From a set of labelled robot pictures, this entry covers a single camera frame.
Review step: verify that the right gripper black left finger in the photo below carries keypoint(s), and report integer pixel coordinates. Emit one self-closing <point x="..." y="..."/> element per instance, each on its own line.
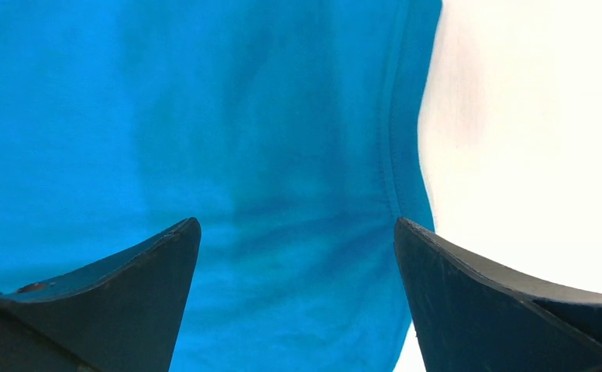
<point x="120" y="313"/>

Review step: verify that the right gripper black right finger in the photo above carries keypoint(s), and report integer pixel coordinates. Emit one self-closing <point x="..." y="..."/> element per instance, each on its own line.
<point x="474" y="314"/>

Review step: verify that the blue t-shirt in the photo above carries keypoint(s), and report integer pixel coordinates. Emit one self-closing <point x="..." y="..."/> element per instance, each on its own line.
<point x="287" y="128"/>

